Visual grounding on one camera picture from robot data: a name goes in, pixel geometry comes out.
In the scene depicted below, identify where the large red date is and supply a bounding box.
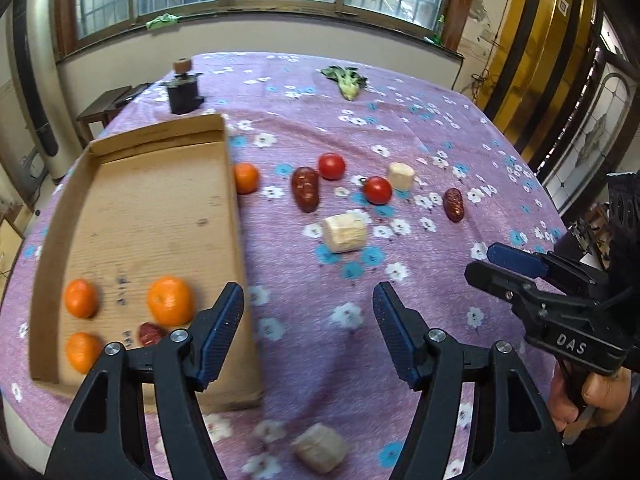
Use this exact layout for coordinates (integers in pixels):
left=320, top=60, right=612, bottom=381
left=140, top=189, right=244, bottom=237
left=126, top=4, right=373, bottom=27
left=291, top=167, right=320, bottom=212

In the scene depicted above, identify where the dark wooden stool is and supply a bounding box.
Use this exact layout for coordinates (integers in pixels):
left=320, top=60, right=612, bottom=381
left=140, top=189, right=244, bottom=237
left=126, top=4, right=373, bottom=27
left=76, top=82, right=151, bottom=146

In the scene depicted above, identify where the red date in tray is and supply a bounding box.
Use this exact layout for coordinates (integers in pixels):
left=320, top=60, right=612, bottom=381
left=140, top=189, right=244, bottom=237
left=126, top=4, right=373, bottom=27
left=138, top=322, right=167, bottom=347

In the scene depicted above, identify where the cardboard tray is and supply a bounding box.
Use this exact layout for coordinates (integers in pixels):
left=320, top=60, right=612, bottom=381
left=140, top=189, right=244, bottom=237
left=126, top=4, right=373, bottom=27
left=28, top=114, right=245, bottom=398

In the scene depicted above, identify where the green cloth on windowsill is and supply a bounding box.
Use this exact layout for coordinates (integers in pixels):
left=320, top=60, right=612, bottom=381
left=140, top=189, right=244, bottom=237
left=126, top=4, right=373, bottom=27
left=145, top=13, right=180, bottom=30

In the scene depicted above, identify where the purple floral tablecloth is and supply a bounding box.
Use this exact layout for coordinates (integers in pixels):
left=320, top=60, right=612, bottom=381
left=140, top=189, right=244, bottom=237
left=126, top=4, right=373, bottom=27
left=0, top=51, right=572, bottom=480

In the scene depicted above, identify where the red tomato with stem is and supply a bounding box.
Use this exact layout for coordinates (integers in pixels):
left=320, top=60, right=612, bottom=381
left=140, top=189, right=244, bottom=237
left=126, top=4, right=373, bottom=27
left=362, top=177, right=393, bottom=206

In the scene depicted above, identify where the black cup with roll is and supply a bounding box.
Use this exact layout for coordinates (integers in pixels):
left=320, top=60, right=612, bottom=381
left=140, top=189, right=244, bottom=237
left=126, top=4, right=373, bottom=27
left=162, top=58, right=204, bottom=115

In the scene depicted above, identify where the green leafy vegetable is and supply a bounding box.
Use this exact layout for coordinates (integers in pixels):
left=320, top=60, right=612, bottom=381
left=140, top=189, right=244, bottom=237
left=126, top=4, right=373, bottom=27
left=320, top=65, right=368, bottom=101

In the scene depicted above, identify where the standing air conditioner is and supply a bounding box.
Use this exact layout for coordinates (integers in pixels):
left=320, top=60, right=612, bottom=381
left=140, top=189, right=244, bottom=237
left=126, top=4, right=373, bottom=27
left=6, top=0, right=82, bottom=182

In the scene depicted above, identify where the large orange in tray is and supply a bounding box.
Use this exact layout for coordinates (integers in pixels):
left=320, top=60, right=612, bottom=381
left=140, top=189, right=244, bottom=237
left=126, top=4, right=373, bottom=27
left=146, top=275, right=195, bottom=327

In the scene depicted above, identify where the glass panel door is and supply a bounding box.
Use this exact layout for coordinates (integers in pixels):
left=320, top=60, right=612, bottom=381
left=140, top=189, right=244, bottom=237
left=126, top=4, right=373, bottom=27
left=540, top=49, right=637, bottom=216

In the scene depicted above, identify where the small orange lower left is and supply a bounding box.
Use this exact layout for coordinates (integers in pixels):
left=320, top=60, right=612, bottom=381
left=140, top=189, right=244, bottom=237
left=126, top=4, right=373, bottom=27
left=65, top=332, right=103, bottom=374

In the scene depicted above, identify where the small orange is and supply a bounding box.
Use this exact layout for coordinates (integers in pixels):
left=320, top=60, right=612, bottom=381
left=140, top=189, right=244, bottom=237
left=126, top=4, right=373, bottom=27
left=65, top=332, right=103, bottom=374
left=64, top=278, right=99, bottom=318

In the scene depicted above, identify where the small red date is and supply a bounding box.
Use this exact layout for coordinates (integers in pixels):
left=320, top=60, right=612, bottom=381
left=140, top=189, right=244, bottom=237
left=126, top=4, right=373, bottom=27
left=442, top=188, right=465, bottom=223

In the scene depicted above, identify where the person's right hand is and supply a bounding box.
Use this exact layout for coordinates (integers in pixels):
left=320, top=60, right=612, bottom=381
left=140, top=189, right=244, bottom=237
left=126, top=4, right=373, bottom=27
left=547, top=364, right=632, bottom=431

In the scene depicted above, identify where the small orange upper left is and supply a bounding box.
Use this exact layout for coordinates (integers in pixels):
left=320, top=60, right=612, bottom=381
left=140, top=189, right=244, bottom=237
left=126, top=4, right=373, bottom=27
left=64, top=278, right=99, bottom=318

